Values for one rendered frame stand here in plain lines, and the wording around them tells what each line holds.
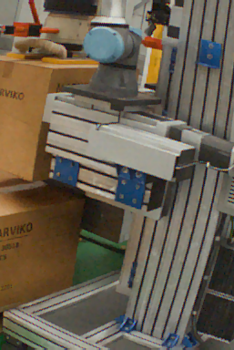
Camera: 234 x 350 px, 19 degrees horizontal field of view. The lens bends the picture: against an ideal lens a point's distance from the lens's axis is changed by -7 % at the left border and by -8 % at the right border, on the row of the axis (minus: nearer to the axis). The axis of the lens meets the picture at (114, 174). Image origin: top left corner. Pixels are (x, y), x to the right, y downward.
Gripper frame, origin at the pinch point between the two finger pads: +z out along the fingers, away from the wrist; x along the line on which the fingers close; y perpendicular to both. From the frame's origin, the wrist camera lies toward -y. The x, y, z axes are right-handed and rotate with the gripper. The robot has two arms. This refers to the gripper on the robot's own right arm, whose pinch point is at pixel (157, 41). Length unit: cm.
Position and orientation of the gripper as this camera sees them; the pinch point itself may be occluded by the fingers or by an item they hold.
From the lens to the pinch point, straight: 276.4
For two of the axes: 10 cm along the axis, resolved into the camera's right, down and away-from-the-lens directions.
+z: -1.7, 9.5, 2.5
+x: 8.4, 2.8, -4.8
